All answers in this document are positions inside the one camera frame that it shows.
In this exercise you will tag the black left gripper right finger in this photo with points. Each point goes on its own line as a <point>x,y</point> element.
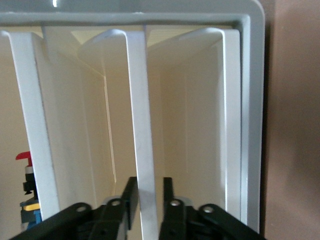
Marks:
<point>190,222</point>

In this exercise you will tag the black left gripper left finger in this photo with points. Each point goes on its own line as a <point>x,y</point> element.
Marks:
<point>100,220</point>

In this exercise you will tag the brown table mat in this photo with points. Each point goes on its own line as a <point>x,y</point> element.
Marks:
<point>295,125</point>

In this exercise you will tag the red push button switch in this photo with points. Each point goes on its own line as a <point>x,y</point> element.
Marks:
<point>30,180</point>

